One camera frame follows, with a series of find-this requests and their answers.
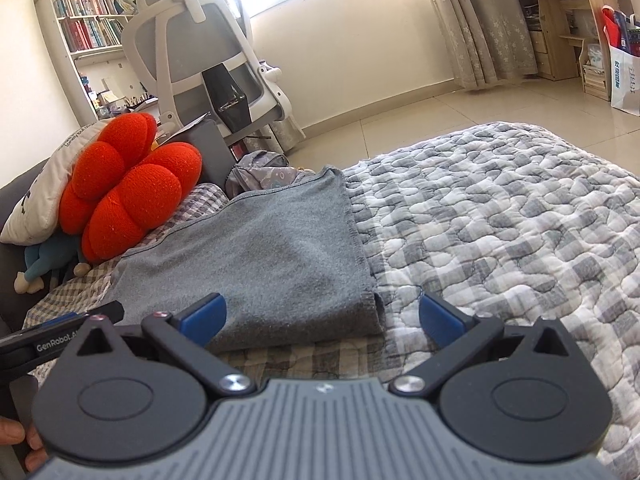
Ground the grey knit sweater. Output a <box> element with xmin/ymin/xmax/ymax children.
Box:
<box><xmin>107</xmin><ymin>166</ymin><xmax>386</xmax><ymax>353</ymax></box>

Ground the grey checked quilt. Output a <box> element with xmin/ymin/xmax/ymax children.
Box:
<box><xmin>22</xmin><ymin>121</ymin><xmax>640</xmax><ymax>480</ymax></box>

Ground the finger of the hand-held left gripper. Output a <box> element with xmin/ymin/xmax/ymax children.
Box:
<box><xmin>20</xmin><ymin>301</ymin><xmax>125</xmax><ymax>343</ymax></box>

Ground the blue plush toy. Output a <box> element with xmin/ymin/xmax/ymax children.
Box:
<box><xmin>14</xmin><ymin>232</ymin><xmax>93</xmax><ymax>295</ymax></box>

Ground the white bookshelf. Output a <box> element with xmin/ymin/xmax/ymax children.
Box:
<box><xmin>25</xmin><ymin>0</ymin><xmax>161</xmax><ymax>121</ymax></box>

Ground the grey patterned backpack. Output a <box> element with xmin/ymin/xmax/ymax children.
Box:
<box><xmin>225</xmin><ymin>150</ymin><xmax>321</xmax><ymax>198</ymax></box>

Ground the red lobed plush cushion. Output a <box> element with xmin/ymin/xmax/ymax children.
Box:
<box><xmin>59</xmin><ymin>112</ymin><xmax>203</xmax><ymax>264</ymax></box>

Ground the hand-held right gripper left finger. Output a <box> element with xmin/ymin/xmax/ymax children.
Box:
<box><xmin>75</xmin><ymin>292</ymin><xmax>256</xmax><ymax>396</ymax></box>

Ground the wooden desk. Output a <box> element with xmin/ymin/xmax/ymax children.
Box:
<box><xmin>515</xmin><ymin>0</ymin><xmax>640</xmax><ymax>101</ymax></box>

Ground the white mesh office chair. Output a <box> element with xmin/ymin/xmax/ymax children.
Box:
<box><xmin>121</xmin><ymin>0</ymin><xmax>293</xmax><ymax>146</ymax></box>

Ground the dark grey box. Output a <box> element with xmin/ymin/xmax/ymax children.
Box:
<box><xmin>172</xmin><ymin>120</ymin><xmax>237</xmax><ymax>198</ymax></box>

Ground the person's left hand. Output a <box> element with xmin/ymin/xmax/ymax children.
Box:
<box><xmin>0</xmin><ymin>417</ymin><xmax>49</xmax><ymax>475</ymax></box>

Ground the dark grey sofa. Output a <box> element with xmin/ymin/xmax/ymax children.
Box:
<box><xmin>0</xmin><ymin>160</ymin><xmax>66</xmax><ymax>341</ymax></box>

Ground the white shopping bag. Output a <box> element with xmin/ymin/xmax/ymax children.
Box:
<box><xmin>600</xmin><ymin>5</ymin><xmax>640</xmax><ymax>116</ymax></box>

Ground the paper sheet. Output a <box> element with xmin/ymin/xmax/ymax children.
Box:
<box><xmin>167</xmin><ymin>112</ymin><xmax>210</xmax><ymax>138</ymax></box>

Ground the white printed pillow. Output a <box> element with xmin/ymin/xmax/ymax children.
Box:
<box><xmin>0</xmin><ymin>119</ymin><xmax>113</xmax><ymax>246</ymax></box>

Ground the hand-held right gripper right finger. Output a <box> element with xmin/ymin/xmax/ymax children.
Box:
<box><xmin>390</xmin><ymin>292</ymin><xmax>573</xmax><ymax>396</ymax></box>

